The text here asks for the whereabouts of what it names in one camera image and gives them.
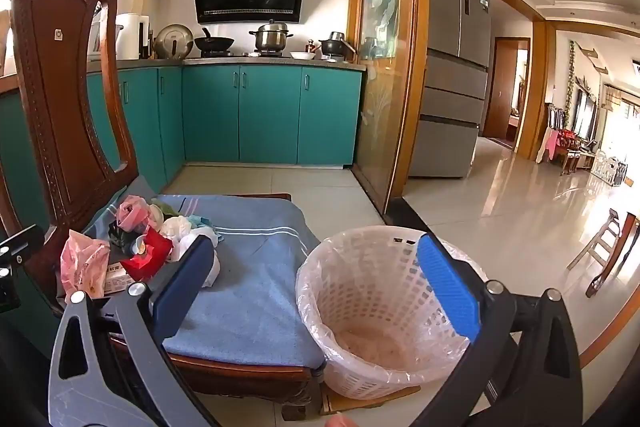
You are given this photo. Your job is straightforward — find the white electric kettle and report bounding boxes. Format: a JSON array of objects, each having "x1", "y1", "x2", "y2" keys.
[{"x1": 116, "y1": 13, "x2": 150, "y2": 60}]

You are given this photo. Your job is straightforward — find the grey kitchen countertop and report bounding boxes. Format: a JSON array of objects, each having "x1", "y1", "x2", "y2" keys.
[{"x1": 87, "y1": 57, "x2": 368, "y2": 71}]

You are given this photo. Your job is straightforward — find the wooden room door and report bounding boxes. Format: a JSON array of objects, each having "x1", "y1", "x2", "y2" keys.
[{"x1": 482, "y1": 37, "x2": 531, "y2": 152}]

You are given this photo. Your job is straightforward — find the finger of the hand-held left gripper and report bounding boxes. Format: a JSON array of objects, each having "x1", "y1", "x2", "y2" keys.
[{"x1": 0, "y1": 224, "x2": 46, "y2": 280}]

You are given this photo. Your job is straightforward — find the blue striped towel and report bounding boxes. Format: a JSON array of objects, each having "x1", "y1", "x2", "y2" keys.
[{"x1": 82, "y1": 177, "x2": 328, "y2": 370}]

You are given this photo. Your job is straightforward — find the white tissue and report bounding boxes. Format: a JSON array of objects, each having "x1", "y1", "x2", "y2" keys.
[
  {"x1": 162, "y1": 215, "x2": 193, "y2": 258},
  {"x1": 187, "y1": 227, "x2": 222, "y2": 290}
]

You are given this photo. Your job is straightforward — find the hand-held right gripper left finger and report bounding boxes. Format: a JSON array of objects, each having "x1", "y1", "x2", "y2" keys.
[{"x1": 47, "y1": 236, "x2": 221, "y2": 427}]

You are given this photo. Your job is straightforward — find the white printed carton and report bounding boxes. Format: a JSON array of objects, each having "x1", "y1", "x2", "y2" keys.
[{"x1": 102, "y1": 269, "x2": 137, "y2": 296}]

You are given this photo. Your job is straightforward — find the steel stock pot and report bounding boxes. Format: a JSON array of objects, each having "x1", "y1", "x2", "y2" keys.
[{"x1": 249, "y1": 20, "x2": 295, "y2": 54}]

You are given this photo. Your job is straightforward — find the pink tissue packet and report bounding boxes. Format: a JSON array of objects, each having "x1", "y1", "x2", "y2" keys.
[{"x1": 60, "y1": 229, "x2": 112, "y2": 299}]

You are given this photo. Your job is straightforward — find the steel pan lid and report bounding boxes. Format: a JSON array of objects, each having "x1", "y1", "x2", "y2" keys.
[{"x1": 152, "y1": 24, "x2": 194, "y2": 60}]

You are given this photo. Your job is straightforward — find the black wok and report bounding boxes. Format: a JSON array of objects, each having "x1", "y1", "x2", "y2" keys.
[{"x1": 194, "y1": 28, "x2": 236, "y2": 54}]

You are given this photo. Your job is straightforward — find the grey refrigerator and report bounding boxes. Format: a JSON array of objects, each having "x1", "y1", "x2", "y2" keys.
[{"x1": 407, "y1": 0, "x2": 493, "y2": 180}]

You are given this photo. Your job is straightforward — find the white basket with plastic liner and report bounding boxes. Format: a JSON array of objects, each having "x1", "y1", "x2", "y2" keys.
[{"x1": 295, "y1": 225, "x2": 488, "y2": 400}]

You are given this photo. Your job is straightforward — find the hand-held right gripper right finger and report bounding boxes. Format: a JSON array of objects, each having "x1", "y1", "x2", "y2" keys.
[{"x1": 410, "y1": 233, "x2": 585, "y2": 427}]

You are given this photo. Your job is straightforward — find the wooden stool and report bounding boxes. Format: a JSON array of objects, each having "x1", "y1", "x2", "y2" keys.
[{"x1": 567, "y1": 208, "x2": 621, "y2": 273}]

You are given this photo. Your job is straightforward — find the black cooking pot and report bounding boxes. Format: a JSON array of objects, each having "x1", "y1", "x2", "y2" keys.
[{"x1": 320, "y1": 32, "x2": 357, "y2": 58}]

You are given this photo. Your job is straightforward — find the black plastic bag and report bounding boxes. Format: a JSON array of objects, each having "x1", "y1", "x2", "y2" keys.
[{"x1": 107, "y1": 219, "x2": 138, "y2": 253}]

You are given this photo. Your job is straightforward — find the pink plastic bag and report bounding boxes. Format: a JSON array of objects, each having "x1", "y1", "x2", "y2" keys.
[{"x1": 116, "y1": 195, "x2": 151, "y2": 235}]

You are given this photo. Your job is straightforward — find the red packet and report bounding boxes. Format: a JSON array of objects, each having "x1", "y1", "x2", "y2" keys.
[{"x1": 120, "y1": 227, "x2": 174, "y2": 282}]

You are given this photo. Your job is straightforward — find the wood framed glass door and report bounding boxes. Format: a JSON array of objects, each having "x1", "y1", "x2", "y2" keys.
[{"x1": 350, "y1": 0, "x2": 431, "y2": 215}]

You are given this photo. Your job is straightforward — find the teal base cabinets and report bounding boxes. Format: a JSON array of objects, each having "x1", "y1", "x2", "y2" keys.
[{"x1": 0, "y1": 62, "x2": 363, "y2": 208}]

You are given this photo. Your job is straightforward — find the pink cloth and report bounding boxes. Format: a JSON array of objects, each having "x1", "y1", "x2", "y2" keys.
[{"x1": 537, "y1": 128, "x2": 561, "y2": 164}]

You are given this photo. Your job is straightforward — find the carved wooden chair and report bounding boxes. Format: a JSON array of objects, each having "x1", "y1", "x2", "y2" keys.
[{"x1": 0, "y1": 0, "x2": 331, "y2": 420}]

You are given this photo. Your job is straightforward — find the wooden board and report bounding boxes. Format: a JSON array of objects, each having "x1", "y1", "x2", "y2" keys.
[{"x1": 320, "y1": 384, "x2": 421, "y2": 416}]

